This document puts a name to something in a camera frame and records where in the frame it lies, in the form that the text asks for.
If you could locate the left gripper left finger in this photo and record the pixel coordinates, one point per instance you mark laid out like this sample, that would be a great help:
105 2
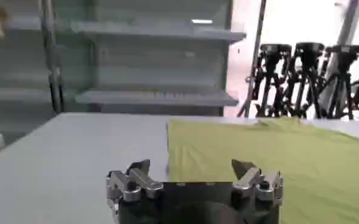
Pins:
136 179

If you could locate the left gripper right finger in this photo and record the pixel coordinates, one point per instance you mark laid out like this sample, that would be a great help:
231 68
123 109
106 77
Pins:
252 179

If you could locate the green shirt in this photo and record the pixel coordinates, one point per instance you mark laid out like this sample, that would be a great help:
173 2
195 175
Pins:
273 170

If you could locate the grey empty shelf unit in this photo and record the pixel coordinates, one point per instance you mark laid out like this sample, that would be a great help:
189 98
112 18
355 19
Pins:
154 61

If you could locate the grey shelf unit with cloths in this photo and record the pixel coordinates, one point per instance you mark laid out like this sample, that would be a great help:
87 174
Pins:
14 76

